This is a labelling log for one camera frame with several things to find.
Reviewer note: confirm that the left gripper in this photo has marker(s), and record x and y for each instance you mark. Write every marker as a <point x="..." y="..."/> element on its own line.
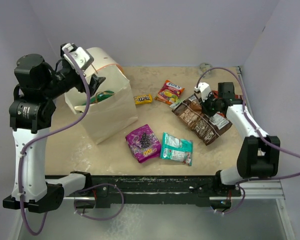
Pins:
<point x="93" y="83"/>

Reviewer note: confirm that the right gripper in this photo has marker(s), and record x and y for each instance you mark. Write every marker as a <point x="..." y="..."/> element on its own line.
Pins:
<point x="204" y="107"/>

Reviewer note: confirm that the green chips bag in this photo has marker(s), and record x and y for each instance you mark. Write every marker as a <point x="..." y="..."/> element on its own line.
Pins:
<point x="101" y="96"/>

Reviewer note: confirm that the brown chips bag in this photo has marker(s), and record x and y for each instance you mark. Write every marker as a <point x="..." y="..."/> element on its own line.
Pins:
<point x="207" y="128"/>

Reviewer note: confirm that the brown paper bag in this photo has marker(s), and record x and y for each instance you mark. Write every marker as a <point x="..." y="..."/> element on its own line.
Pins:
<point x="106" y="118"/>

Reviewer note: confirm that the orange fox's fruits candy bag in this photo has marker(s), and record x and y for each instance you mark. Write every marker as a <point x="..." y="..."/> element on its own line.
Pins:
<point x="169" y="93"/>

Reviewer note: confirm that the red doritos bag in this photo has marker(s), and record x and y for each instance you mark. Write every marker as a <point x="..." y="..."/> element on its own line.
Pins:
<point x="236" y="96"/>

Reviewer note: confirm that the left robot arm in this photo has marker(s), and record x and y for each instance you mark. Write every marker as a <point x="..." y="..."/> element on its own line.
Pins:
<point x="30" y="119"/>

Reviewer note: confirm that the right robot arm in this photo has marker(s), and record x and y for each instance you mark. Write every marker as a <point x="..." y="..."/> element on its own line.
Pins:
<point x="256" y="158"/>

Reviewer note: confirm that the teal fox's mint bag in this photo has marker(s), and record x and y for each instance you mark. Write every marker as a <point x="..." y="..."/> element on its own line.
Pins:
<point x="176" y="149"/>

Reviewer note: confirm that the purple candy bag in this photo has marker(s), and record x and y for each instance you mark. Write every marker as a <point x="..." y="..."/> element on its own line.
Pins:
<point x="143" y="144"/>

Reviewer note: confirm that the white orange cylinder container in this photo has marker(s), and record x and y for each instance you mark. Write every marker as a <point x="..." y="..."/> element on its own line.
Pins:
<point x="101" y="60"/>

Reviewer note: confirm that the small green himalaya sachet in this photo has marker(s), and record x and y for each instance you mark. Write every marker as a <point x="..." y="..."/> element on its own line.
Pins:
<point x="175" y="104"/>

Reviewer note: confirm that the tape roll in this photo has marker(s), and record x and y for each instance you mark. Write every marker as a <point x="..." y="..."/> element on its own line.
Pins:
<point x="205" y="66"/>

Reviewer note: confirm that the yellow m&m's packet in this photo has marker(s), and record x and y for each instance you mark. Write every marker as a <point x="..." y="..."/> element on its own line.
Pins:
<point x="143" y="99"/>

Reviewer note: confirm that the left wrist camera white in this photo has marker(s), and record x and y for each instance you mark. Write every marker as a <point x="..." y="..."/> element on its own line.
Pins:
<point x="81" y="56"/>

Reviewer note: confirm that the black aluminium base frame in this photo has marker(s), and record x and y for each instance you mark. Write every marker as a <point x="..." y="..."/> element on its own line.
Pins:
<point x="167" y="189"/>

